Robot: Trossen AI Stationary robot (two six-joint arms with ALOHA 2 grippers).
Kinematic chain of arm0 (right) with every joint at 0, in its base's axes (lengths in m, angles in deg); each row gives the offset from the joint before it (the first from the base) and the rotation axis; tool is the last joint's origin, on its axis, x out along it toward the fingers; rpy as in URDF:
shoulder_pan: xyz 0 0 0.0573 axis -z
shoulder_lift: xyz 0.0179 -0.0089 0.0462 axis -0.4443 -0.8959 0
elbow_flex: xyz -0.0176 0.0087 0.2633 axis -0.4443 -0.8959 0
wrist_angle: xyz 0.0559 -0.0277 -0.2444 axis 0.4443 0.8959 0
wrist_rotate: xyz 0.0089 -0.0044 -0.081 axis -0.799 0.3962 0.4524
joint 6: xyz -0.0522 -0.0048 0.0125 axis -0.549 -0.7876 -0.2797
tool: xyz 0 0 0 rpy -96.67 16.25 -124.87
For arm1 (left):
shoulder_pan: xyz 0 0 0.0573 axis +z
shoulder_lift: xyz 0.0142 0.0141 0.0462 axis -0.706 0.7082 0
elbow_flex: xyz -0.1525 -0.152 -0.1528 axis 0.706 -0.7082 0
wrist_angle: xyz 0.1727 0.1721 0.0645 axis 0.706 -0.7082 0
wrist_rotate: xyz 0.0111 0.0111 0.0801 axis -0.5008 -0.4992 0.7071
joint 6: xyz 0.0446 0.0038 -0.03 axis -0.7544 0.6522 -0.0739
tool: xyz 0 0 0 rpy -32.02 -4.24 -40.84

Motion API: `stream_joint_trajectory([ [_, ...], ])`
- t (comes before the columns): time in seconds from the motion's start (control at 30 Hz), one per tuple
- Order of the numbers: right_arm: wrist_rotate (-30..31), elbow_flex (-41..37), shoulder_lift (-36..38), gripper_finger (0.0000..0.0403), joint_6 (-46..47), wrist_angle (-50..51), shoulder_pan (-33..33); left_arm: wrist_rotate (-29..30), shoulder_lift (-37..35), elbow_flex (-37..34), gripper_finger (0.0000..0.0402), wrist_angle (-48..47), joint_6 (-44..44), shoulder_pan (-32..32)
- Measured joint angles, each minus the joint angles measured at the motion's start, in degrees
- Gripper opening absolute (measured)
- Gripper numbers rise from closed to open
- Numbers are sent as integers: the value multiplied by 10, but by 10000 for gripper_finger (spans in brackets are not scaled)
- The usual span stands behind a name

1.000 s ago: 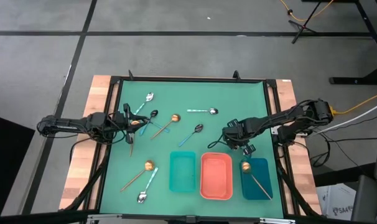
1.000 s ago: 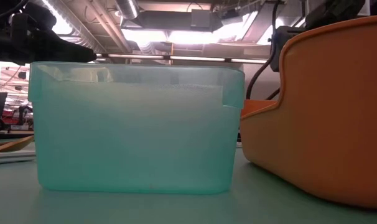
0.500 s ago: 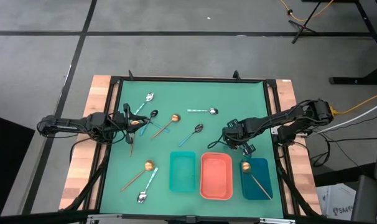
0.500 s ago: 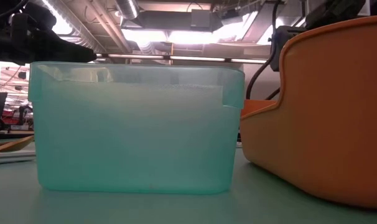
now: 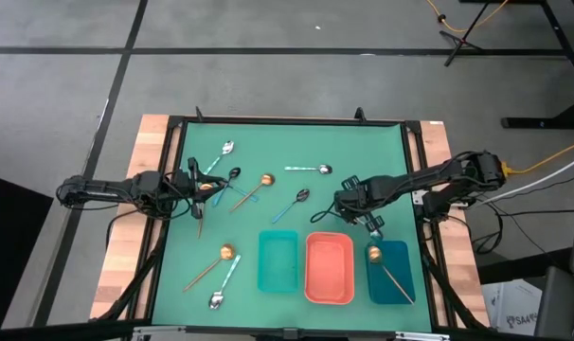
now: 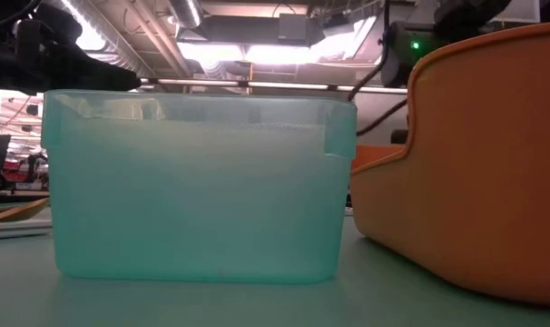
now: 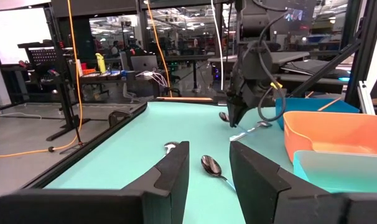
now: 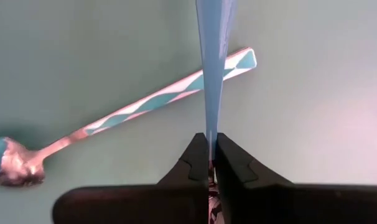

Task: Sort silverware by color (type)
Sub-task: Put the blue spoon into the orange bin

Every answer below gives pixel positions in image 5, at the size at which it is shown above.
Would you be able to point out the blue plastic bin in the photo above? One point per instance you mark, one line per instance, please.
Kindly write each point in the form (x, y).
(386, 293)

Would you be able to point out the orange plastic bin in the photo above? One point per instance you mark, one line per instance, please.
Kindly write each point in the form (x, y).
(329, 270)

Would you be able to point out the green table mat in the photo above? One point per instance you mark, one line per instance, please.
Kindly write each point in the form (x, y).
(339, 142)

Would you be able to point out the black tripod stand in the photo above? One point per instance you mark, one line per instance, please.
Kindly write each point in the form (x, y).
(460, 41)

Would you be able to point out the black camera rig beam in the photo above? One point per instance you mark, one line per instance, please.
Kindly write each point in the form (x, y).
(78, 331)

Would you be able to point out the teal translucent plastic bin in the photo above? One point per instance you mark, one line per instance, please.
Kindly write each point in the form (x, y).
(277, 265)

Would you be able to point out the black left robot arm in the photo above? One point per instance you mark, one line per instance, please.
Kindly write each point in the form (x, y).
(102, 189)

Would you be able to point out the white printed cardboard box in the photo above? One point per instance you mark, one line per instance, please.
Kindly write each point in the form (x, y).
(509, 308)

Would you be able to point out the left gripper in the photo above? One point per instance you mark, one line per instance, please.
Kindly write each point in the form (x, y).
(182, 185)

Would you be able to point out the black table frame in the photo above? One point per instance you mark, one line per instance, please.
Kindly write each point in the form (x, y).
(294, 120)

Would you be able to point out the black frame clamp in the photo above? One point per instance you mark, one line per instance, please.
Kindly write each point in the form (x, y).
(360, 114)
(199, 114)

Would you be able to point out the black desk frame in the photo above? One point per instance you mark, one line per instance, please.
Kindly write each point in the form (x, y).
(524, 123)

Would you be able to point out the dark grey plastic case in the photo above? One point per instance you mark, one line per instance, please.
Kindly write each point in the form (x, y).
(561, 303)

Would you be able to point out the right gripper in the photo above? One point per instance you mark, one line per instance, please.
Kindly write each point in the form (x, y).
(355, 201)

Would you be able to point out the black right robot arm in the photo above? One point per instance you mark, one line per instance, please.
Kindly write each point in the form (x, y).
(434, 177)

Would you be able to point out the silver metal plate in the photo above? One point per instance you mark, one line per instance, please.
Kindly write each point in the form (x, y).
(417, 198)

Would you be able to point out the black cabinet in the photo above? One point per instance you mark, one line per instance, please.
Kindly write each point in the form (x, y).
(12, 246)

